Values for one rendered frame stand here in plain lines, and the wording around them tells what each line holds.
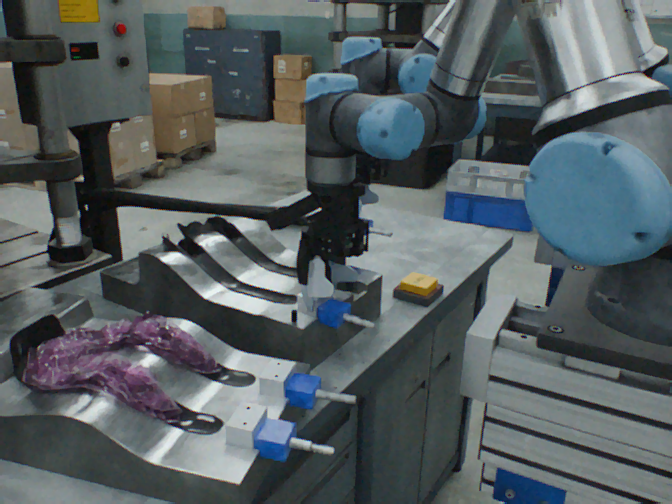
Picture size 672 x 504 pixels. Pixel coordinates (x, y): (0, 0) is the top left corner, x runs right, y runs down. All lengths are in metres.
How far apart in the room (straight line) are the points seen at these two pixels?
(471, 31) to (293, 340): 0.52
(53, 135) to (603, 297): 1.16
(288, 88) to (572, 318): 7.34
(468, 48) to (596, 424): 0.48
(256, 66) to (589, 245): 7.52
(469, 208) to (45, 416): 3.67
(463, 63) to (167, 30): 8.65
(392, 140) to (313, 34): 7.40
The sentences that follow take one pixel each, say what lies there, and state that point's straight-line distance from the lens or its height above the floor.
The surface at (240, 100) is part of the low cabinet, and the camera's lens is 8.15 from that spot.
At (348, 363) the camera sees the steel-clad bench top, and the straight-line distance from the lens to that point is 1.02.
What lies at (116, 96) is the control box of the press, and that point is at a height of 1.13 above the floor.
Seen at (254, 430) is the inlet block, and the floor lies 0.88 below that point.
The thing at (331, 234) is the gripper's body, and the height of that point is 1.04.
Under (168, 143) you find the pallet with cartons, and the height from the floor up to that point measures 0.23.
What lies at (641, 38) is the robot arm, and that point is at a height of 1.31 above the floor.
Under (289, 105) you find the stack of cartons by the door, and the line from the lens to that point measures 7.92.
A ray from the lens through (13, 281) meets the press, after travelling 1.49.
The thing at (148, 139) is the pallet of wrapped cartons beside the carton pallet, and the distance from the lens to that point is 5.21.
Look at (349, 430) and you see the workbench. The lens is 1.19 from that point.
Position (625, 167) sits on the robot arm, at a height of 1.24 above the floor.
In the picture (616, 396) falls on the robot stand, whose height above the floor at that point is 0.96.
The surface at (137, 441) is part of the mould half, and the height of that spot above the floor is 0.87.
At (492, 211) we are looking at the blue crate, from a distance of 4.22.
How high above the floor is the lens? 1.35
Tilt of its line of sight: 22 degrees down
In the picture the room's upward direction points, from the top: 1 degrees clockwise
